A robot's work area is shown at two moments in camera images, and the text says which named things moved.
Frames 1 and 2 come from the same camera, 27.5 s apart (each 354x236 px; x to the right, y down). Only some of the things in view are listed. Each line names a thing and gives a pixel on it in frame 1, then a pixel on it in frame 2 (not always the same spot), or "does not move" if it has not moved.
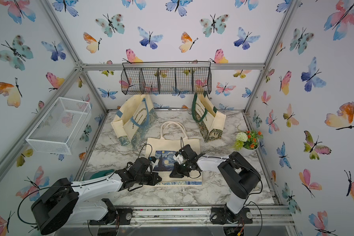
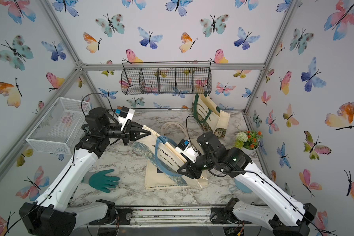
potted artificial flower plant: [248, 141] does not move
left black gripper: [154, 181] -> [131, 132]
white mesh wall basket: [59, 130] does not move
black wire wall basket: [191, 77] does not move
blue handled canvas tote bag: [134, 123] -> [160, 151]
